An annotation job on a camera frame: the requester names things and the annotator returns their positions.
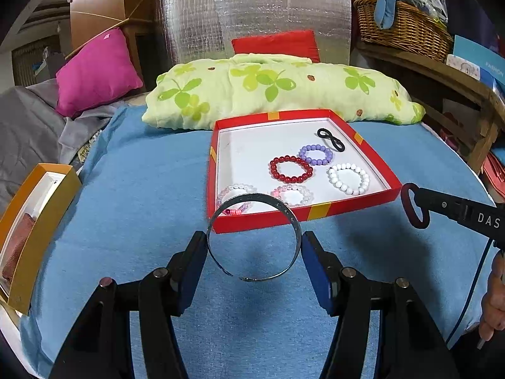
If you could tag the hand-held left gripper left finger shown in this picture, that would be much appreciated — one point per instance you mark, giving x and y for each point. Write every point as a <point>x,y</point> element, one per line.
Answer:
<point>189,276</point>

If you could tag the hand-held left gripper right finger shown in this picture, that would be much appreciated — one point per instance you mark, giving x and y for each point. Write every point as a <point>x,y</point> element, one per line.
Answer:
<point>315,272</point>

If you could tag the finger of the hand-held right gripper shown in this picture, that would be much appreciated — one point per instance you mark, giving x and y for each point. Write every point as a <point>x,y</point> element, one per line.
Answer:
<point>438,205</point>

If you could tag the silver metal bangle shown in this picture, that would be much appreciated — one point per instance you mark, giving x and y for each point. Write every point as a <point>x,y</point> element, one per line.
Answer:
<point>252,196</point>

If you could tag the red cardboard box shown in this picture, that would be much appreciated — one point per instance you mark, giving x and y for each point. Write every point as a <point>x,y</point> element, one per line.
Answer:
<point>252,146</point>

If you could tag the person's right hand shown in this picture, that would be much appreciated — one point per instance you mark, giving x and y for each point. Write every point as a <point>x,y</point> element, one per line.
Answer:
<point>495,300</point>

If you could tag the coral pink bag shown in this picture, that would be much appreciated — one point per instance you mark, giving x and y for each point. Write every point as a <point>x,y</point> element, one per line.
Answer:
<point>495,169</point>

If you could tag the blue blanket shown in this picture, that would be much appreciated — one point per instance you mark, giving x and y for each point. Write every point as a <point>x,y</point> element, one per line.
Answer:
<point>138,185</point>

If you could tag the wooden side table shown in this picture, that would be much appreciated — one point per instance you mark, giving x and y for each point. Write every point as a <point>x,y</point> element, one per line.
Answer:
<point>434,75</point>

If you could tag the orange cardboard box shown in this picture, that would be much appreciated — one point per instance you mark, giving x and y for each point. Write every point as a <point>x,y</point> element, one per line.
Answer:
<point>59,205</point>

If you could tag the blue printed box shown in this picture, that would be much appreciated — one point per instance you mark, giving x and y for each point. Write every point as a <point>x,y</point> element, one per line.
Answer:
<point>485,63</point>

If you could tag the reddish brown cloth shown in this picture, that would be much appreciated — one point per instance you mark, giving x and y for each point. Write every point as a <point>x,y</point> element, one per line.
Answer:
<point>19,244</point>

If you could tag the wicker basket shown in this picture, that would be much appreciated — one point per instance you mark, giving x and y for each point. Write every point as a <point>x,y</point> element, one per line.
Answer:
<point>402,27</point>

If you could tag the green floral pillow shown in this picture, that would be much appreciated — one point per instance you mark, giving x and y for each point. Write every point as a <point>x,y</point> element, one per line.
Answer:
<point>276,87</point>

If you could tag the blue cloth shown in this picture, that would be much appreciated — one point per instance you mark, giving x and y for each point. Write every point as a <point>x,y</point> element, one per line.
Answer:
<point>384,4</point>

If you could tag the grey blanket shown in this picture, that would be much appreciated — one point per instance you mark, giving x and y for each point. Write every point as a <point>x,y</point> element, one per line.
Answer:
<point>27,126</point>

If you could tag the magenta cushion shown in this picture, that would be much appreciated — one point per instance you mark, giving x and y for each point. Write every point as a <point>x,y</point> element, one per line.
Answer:
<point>94,75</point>

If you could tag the red cushion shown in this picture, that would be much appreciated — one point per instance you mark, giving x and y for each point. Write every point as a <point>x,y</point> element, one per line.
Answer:
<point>276,43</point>

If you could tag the silver insulation sheet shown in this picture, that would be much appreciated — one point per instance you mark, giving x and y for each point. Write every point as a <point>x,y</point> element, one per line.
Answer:
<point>197,27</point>

